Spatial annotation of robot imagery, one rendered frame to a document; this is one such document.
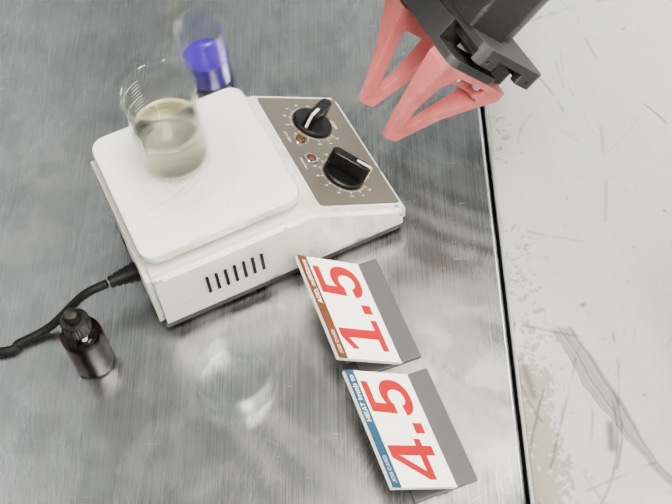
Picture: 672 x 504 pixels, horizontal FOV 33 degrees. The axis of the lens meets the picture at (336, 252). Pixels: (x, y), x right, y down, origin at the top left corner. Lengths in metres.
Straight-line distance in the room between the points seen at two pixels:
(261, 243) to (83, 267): 0.16
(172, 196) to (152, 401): 0.15
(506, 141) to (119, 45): 0.35
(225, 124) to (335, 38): 0.20
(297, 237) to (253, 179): 0.05
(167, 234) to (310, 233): 0.10
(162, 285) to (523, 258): 0.27
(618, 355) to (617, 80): 0.26
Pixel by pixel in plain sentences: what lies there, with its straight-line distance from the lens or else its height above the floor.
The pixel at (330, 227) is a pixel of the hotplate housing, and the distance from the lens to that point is 0.83.
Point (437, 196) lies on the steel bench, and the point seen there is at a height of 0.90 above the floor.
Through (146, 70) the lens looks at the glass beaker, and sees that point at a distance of 0.80.
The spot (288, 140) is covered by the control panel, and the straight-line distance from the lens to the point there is 0.86.
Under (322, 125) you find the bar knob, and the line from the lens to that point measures 0.89.
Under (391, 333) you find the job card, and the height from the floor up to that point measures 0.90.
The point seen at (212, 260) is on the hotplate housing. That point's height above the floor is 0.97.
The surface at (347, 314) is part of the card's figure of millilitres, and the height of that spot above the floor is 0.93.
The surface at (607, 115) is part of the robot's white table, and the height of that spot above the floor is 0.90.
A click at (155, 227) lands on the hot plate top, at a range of 0.80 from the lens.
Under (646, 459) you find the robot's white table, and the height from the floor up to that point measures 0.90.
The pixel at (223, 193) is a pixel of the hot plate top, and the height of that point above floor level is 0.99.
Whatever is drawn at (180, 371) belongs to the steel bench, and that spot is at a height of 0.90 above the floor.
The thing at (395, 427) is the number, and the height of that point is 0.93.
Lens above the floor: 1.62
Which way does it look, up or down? 56 degrees down
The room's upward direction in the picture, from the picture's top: 7 degrees counter-clockwise
